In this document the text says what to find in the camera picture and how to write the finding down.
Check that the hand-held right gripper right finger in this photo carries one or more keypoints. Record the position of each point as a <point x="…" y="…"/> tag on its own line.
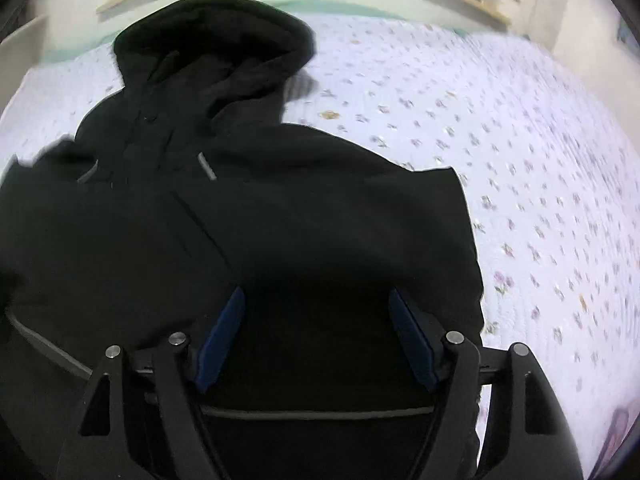
<point x="414" y="340"/>

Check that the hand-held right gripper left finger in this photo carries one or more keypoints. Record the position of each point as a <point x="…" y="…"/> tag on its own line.
<point x="220" y="340"/>

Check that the black hooded jacket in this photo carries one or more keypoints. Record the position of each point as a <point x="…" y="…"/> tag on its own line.
<point x="250" y="210"/>

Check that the floral white quilt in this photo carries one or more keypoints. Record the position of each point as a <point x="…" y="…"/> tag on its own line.
<point x="500" y="160"/>

